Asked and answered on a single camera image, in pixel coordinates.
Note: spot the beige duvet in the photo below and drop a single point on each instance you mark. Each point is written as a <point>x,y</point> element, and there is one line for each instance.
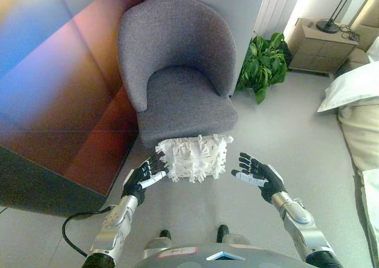
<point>367,138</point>

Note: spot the grey robot torso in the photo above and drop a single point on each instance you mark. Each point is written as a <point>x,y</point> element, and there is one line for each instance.
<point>207,257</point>

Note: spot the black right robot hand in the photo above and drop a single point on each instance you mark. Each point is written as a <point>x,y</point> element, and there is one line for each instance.
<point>266,179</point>

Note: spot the white ribbed radiator panel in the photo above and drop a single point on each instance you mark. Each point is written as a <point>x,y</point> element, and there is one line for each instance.
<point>275,7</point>

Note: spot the small white bed pillow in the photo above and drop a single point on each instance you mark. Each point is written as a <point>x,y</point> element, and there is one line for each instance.
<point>374,50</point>

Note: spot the beige upholstered headboard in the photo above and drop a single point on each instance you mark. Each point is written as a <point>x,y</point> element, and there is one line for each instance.
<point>370,16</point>

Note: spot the large white bed pillow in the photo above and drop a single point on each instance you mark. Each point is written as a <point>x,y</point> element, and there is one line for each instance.
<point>352,87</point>

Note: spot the green leafy potted plant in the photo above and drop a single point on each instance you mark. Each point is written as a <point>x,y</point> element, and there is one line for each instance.
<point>263,64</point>

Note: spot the black floor lamp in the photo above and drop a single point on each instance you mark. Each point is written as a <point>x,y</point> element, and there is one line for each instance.
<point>327,26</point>

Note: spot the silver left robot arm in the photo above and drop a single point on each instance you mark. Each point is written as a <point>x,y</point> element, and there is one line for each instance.
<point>114,223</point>

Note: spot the white fringed pillow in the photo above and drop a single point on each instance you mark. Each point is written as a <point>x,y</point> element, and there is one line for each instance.
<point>195,161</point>

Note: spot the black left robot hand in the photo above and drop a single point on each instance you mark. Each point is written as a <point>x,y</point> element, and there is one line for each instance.
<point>139,179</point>

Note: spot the silver left robot leg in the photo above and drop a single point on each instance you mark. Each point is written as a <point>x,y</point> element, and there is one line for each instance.
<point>163,239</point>

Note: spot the grey fabric armchair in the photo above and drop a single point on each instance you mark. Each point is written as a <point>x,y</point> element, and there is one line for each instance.
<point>177,43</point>

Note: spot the beige wooden nightstand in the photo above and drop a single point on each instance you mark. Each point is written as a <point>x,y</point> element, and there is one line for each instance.
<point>319,49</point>

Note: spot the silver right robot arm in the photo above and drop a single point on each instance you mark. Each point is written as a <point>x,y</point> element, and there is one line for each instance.
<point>302,229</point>

